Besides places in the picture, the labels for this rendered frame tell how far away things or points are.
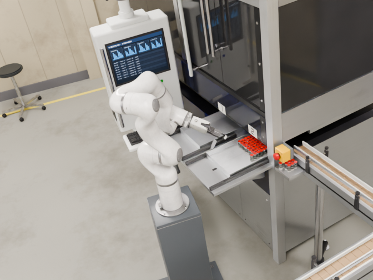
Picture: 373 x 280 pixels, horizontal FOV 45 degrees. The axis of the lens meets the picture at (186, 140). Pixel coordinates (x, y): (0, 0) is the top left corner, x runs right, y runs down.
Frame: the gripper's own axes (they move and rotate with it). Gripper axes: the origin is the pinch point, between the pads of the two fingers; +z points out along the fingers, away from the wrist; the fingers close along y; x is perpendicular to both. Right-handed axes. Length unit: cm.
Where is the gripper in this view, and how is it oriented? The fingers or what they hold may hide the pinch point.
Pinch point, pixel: (216, 133)
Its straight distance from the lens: 240.3
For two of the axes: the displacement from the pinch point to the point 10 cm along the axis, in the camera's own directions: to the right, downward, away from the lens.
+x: -4.2, 8.8, -2.1
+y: -0.5, 2.1, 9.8
